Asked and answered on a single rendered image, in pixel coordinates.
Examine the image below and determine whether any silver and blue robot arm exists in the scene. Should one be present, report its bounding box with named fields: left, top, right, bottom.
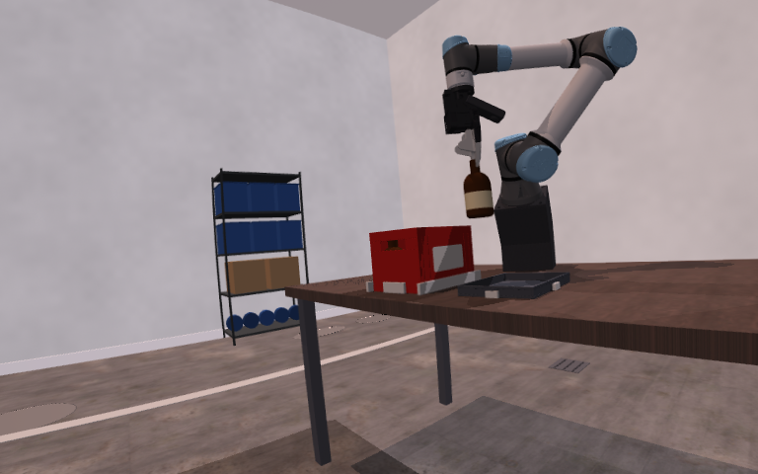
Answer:
left=442, top=27, right=638, bottom=205

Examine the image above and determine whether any red crate with dividers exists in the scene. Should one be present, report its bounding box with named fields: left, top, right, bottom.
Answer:
left=369, top=226, right=474, bottom=293

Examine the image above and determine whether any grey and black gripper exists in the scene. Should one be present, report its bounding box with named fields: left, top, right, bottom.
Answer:
left=442, top=85, right=482, bottom=167

